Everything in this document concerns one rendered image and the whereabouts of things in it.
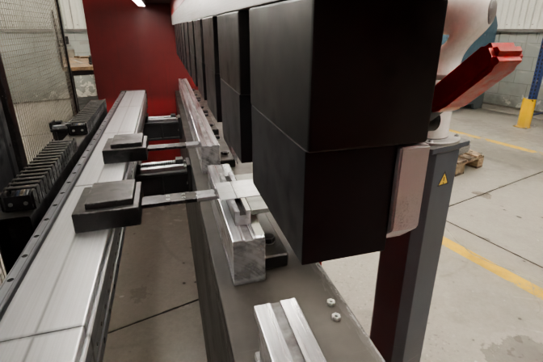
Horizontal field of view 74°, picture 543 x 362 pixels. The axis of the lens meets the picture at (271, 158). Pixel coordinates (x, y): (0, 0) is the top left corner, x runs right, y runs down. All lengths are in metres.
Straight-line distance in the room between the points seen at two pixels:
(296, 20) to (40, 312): 0.48
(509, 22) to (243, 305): 7.23
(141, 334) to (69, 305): 1.38
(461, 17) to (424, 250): 0.70
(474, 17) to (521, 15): 6.44
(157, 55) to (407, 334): 2.31
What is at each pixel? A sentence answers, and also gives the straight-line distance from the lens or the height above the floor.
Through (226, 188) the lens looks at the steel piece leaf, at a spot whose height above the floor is 1.00.
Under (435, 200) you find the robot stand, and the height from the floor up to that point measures 0.82.
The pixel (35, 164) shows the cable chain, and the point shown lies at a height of 1.04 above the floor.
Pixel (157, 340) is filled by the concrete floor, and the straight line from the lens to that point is 1.89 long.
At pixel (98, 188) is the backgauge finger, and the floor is 1.03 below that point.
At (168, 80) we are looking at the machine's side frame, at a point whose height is 0.95.
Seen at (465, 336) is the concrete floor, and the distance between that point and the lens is 2.04.
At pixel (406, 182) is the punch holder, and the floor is 1.23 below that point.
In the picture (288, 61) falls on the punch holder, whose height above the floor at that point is 1.30.
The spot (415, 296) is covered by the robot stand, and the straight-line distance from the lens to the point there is 1.41.
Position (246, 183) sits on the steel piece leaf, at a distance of 0.80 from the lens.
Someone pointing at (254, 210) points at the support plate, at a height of 1.00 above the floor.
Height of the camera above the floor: 1.32
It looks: 20 degrees down
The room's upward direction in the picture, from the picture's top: straight up
